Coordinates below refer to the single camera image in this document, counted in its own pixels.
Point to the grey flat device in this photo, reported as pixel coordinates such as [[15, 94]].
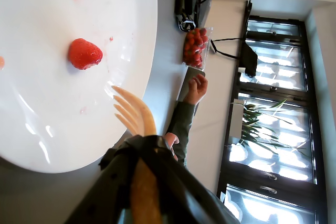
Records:
[[187, 82]]

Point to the seated person left hand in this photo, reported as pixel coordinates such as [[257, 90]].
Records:
[[171, 138]]

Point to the right forearm green sleeve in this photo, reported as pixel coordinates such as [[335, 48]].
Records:
[[182, 120]]

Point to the green leafy plant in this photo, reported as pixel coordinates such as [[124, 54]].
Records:
[[253, 127]]

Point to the red strawberry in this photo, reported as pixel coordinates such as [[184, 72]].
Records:
[[85, 54]]

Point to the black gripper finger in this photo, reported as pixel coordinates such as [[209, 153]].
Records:
[[183, 197], [105, 195]]

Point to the white plant pot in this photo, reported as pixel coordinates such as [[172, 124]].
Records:
[[237, 119]]

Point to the black tape band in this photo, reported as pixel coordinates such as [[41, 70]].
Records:
[[147, 142]]

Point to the dark framed window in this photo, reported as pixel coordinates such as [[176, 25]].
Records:
[[275, 66]]

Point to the left forearm green sleeve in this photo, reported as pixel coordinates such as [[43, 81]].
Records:
[[181, 154]]

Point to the clear punnet of strawberries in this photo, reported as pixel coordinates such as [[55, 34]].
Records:
[[195, 48]]

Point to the large white plate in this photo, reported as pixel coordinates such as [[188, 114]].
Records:
[[52, 103]]

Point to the seated person right hand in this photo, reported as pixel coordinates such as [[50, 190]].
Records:
[[198, 89]]

